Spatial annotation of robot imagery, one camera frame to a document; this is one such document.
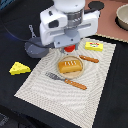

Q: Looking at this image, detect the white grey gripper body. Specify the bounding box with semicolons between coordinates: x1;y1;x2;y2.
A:
40;8;100;49

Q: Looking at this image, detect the yellow toy butter box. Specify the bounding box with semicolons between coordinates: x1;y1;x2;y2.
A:
85;42;103;51

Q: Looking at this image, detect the yellow toy cheese wedge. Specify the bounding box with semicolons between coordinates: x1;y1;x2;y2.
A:
9;62;31;75

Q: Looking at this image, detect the red toy tomato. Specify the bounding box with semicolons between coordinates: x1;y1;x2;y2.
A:
64;45;75;52

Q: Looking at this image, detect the grey toy frying pan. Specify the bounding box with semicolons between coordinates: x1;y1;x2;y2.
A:
25;25;49;58

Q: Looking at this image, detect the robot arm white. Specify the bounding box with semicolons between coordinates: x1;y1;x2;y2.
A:
40;0;100;49

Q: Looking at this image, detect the toy bread loaf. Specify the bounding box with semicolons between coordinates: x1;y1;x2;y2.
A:
58;60;82;73

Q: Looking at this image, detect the beige round toy plate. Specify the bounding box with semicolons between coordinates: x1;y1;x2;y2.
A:
57;55;84;79

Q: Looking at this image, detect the pink toy stove board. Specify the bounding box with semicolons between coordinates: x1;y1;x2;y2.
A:
85;0;128;42

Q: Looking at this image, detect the beige woven placemat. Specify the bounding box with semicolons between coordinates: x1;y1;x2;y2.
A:
15;38;116;128

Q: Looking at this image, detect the beige toy sink bowl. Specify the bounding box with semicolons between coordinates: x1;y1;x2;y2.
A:
116;4;128;31

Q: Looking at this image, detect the toy knife orange handle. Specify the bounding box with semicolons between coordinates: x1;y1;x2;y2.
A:
79;55;99;63

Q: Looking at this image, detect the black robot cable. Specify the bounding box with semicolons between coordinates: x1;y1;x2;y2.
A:
0;14;41;44

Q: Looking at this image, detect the toy fork orange handle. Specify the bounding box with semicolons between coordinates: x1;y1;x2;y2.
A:
45;72;87;90

